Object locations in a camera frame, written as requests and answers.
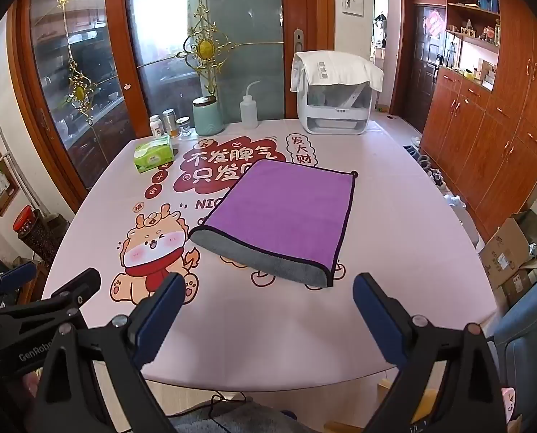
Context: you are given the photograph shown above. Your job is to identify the white countertop appliance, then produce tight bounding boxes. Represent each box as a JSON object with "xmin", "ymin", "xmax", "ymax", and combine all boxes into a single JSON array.
[{"xmin": 295, "ymin": 72, "xmax": 380, "ymax": 135}]

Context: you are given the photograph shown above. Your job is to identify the closed cardboard box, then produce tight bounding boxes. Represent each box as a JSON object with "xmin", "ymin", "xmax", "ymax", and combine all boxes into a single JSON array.
[{"xmin": 498, "ymin": 265, "xmax": 537, "ymax": 308}]

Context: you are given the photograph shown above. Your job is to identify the dark entrance door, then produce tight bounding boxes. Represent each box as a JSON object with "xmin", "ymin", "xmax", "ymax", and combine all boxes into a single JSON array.
[{"xmin": 406, "ymin": 2, "xmax": 446, "ymax": 132}]

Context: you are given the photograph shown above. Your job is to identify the open cardboard box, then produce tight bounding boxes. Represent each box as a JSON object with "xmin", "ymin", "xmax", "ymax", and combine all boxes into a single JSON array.
[{"xmin": 478, "ymin": 215, "xmax": 537, "ymax": 289}]

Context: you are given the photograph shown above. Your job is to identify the blue chair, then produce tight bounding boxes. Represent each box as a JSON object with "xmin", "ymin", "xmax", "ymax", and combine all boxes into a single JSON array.
[{"xmin": 491, "ymin": 257, "xmax": 537, "ymax": 400}]

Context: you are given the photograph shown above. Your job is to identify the purple and grey towel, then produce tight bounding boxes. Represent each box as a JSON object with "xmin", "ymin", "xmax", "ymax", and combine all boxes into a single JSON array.
[{"xmin": 188, "ymin": 159, "xmax": 359, "ymax": 289}]

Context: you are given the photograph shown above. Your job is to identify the white towel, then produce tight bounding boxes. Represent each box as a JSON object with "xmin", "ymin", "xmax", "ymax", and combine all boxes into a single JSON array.
[{"xmin": 290, "ymin": 51, "xmax": 385, "ymax": 94}]

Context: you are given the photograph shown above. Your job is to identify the white squeeze bottle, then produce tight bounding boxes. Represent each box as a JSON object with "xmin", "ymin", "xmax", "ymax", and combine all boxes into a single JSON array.
[{"xmin": 239, "ymin": 80, "xmax": 263, "ymax": 128}]

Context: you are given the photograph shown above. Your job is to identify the wooden wall cabinet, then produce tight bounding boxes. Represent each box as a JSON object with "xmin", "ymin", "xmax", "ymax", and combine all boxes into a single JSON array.
[{"xmin": 419, "ymin": 0, "xmax": 537, "ymax": 241}]

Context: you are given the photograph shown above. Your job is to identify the green tissue pack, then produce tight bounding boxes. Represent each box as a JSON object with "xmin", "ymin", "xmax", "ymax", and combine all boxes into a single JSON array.
[{"xmin": 133, "ymin": 139, "xmax": 175, "ymax": 175}]

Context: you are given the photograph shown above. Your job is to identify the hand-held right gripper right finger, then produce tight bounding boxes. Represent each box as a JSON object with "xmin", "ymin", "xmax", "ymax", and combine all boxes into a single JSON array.
[{"xmin": 352, "ymin": 273, "xmax": 507, "ymax": 433}]

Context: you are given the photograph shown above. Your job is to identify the red lidded jar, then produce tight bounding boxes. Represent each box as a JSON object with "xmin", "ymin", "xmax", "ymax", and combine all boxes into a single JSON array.
[{"xmin": 13, "ymin": 205, "xmax": 37, "ymax": 238}]

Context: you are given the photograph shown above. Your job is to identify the grey fluffy cloth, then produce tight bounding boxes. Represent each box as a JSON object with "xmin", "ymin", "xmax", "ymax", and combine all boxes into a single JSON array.
[{"xmin": 169, "ymin": 399, "xmax": 306, "ymax": 433}]

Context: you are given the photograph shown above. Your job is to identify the black cable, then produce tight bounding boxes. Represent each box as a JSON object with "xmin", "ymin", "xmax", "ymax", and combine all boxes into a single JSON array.
[{"xmin": 165, "ymin": 392, "xmax": 252, "ymax": 433}]

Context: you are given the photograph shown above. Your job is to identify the wooden framed glass door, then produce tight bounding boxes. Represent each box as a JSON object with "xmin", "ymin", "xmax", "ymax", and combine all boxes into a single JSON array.
[
  {"xmin": 105, "ymin": 0, "xmax": 337, "ymax": 123},
  {"xmin": 7, "ymin": 0, "xmax": 136, "ymax": 210}
]

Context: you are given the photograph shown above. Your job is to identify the pink printed tablecloth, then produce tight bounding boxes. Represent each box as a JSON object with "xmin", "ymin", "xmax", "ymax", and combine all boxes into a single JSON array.
[{"xmin": 40, "ymin": 119, "xmax": 499, "ymax": 391}]

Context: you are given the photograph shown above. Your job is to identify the amber glass jar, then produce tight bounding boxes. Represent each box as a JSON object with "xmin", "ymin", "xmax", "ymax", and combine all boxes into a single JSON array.
[{"xmin": 162, "ymin": 109, "xmax": 179, "ymax": 139}]

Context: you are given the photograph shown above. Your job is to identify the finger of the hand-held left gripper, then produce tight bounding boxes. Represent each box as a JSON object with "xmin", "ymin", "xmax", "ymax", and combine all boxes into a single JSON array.
[
  {"xmin": 0, "ymin": 262, "xmax": 38, "ymax": 313},
  {"xmin": 0, "ymin": 267, "xmax": 103, "ymax": 326}
]

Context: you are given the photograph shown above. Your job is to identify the teal ceramic canister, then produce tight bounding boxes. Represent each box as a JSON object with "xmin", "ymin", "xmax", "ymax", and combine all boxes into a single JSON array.
[{"xmin": 192, "ymin": 96, "xmax": 225, "ymax": 137}]

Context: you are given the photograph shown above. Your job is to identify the gold door ornament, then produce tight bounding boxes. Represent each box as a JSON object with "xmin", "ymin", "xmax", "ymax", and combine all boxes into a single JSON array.
[
  {"xmin": 57, "ymin": 0, "xmax": 95, "ymax": 124},
  {"xmin": 177, "ymin": 4, "xmax": 241, "ymax": 98}
]

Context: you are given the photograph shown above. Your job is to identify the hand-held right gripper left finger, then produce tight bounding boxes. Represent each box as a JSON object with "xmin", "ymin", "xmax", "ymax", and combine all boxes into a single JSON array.
[{"xmin": 36, "ymin": 273, "xmax": 187, "ymax": 433}]

